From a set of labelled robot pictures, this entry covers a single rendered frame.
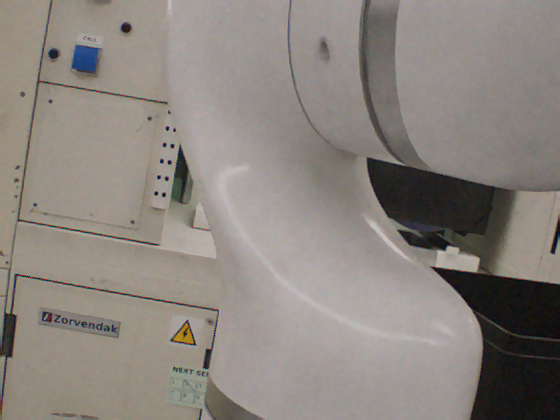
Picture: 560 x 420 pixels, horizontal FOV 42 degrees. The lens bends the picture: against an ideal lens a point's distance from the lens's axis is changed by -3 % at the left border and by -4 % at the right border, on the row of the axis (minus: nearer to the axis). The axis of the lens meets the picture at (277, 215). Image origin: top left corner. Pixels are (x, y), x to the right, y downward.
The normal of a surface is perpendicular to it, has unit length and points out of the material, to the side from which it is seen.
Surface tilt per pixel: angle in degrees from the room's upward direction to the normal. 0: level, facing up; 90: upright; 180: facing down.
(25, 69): 90
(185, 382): 90
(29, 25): 90
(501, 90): 116
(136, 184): 90
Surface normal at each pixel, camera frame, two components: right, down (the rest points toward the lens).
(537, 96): -0.35, 0.56
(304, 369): -0.33, 0.02
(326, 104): -0.59, 0.65
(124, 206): 0.06, 0.15
